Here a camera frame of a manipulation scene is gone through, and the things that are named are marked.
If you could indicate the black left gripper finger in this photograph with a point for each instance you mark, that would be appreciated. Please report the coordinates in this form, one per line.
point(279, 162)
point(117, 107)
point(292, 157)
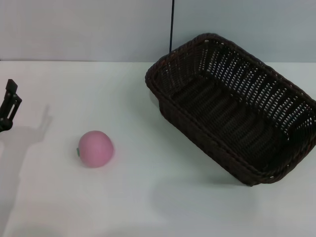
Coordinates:
point(10, 103)

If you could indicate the pink toy peach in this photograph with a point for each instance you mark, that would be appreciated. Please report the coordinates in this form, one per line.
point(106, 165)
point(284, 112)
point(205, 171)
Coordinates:
point(96, 149)

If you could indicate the dark brown woven basket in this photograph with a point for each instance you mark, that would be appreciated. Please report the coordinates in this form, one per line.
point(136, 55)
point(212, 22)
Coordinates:
point(222, 111)

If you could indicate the black vertical wall strip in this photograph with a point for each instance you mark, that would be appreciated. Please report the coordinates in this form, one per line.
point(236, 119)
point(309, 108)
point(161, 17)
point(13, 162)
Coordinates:
point(171, 24)

